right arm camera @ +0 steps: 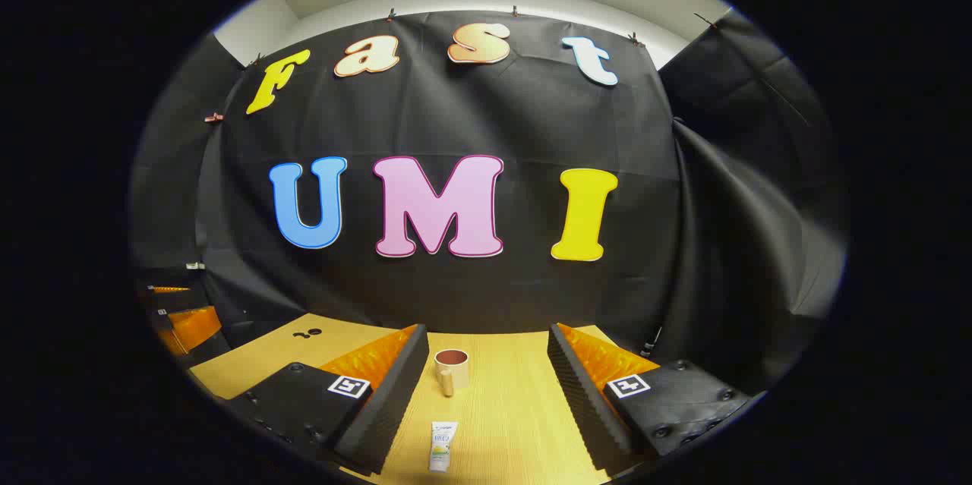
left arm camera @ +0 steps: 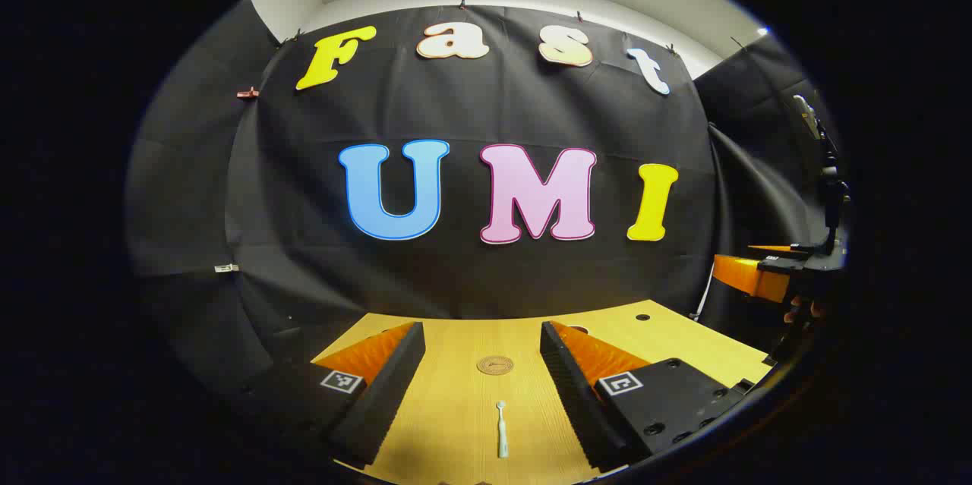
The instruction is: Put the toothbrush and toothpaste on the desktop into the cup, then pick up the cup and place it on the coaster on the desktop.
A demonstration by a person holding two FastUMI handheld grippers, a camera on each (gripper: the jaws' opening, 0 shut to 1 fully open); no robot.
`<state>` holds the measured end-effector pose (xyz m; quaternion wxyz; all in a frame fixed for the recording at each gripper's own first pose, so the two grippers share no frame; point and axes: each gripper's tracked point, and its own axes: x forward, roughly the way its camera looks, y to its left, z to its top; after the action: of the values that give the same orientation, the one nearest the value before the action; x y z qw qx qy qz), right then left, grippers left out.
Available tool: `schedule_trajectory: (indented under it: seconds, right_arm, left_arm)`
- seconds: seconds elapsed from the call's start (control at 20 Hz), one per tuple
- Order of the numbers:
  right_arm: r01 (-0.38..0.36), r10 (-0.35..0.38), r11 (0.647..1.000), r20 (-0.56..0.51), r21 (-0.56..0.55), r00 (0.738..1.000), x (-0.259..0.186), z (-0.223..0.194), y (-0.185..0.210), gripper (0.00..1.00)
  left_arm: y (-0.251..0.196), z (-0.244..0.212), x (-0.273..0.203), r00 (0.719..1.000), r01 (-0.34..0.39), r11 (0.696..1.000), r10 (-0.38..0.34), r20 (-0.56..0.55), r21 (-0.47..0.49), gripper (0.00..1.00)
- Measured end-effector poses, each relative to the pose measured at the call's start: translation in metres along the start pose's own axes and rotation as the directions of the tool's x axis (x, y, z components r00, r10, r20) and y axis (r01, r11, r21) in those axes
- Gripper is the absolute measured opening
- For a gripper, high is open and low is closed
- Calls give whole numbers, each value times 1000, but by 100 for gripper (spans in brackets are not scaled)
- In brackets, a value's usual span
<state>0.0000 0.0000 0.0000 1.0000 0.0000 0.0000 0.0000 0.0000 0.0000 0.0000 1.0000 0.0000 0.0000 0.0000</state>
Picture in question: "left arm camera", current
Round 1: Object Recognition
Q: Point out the black backdrop cloth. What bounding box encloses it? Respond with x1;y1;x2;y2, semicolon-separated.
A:
125;0;844;410

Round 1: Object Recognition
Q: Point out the wooden desktop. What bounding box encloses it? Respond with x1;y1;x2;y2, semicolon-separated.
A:
311;299;774;485

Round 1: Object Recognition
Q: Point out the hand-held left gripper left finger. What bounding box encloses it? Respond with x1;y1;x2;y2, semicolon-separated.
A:
239;322;426;471

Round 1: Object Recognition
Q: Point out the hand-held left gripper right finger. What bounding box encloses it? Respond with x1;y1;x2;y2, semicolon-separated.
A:
539;320;756;473

